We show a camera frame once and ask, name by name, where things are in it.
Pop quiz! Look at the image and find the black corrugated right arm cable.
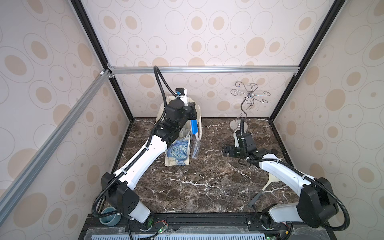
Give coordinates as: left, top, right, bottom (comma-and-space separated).
238, 117, 351, 232

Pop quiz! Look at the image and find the grey green bowl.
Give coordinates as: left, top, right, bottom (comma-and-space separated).
99, 207, 122, 227

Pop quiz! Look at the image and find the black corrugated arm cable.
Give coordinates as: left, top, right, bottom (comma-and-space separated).
91, 65, 178, 219
238, 117, 351, 232

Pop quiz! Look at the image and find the black corner frame post left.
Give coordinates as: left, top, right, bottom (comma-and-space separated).
70, 0, 135, 122

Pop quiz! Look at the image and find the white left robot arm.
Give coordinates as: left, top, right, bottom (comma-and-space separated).
92, 99, 197, 224

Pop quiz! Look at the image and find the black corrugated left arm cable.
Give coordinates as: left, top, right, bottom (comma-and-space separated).
91, 65, 178, 219

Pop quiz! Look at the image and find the black corner frame post right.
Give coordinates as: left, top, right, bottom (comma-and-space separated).
270, 0, 346, 122

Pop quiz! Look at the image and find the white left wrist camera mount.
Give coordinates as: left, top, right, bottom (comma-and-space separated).
176, 88, 188, 106

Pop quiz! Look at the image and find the clear slim case by bag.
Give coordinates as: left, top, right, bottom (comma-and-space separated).
192, 141, 201, 159

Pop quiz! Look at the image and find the black corner frame post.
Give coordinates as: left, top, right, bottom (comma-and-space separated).
270, 0, 346, 122
70, 0, 135, 122

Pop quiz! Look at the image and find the white spatula black handle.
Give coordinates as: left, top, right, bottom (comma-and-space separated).
247, 173, 280, 208

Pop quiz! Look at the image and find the Starry Night canvas tote bag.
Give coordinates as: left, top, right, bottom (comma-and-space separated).
165, 104, 202, 167

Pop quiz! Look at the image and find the chrome jewelry stand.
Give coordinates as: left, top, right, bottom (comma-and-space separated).
230, 81, 271, 132

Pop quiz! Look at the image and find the aluminium frame rail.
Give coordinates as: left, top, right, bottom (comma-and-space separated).
111, 65, 300, 74
1, 69, 112, 225

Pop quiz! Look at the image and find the aluminium frame rail left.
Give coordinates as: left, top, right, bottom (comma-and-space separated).
1, 69, 112, 225

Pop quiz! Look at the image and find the aluminium frame rail back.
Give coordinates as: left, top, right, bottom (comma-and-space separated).
111, 65, 300, 74

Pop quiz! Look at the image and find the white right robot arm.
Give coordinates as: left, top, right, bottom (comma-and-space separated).
222, 131, 341, 229

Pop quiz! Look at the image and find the blue compass case front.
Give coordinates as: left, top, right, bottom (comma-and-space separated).
191, 120, 198, 135

